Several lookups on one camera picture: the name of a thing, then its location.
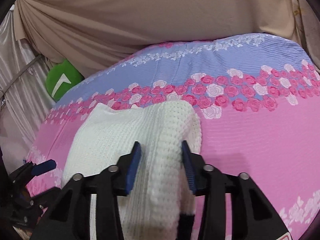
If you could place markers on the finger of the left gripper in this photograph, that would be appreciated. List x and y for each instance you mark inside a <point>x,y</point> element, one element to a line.
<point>43,167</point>

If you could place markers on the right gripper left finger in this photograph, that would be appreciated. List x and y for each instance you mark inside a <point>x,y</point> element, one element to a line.
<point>113,182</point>

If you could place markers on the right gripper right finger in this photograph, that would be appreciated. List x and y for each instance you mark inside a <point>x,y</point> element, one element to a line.
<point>206,180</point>

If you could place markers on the white knit sweater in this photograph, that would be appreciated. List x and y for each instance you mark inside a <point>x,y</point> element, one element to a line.
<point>161,192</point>

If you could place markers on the silver satin cloth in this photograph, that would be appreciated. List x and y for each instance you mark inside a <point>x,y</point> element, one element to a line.
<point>24,99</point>

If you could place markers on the green pillow white mark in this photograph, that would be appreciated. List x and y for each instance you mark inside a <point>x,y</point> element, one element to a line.
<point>61,78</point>

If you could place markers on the pink floral bed sheet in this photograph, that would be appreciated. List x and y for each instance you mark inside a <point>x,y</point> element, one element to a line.
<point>257,96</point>

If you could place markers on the beige draped curtain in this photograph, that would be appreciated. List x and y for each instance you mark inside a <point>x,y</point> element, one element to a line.
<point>95,34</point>

